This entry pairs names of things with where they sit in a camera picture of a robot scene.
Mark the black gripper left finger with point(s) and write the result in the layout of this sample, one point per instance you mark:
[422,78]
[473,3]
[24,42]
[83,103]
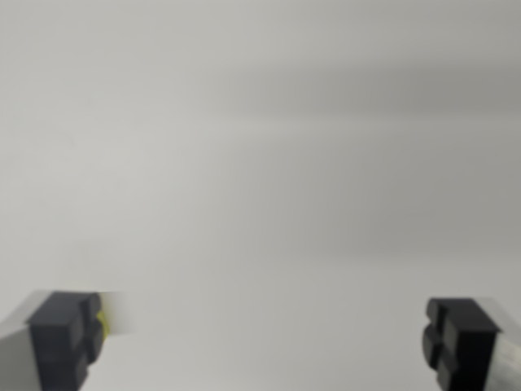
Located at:
[53,338]

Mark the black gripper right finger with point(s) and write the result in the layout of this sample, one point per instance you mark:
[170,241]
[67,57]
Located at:
[468,346]

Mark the yellow translucent cube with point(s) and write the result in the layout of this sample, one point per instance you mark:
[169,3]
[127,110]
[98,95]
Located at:
[104,323]

